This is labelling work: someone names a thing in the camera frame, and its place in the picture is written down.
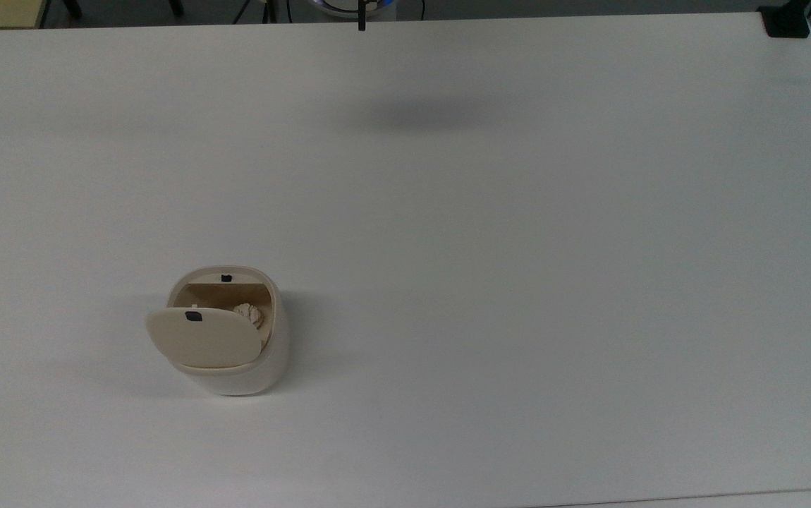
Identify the cream trash bin lid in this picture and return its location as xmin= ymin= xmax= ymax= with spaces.
xmin=145 ymin=306 xmax=269 ymax=370

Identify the cream plastic trash bin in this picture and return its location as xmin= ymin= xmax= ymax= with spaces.
xmin=165 ymin=265 xmax=291 ymax=397

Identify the crumpled paper ball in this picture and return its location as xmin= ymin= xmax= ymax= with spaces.
xmin=232 ymin=303 xmax=267 ymax=330

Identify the black table clamp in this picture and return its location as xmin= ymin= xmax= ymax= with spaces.
xmin=757 ymin=0 xmax=811 ymax=39

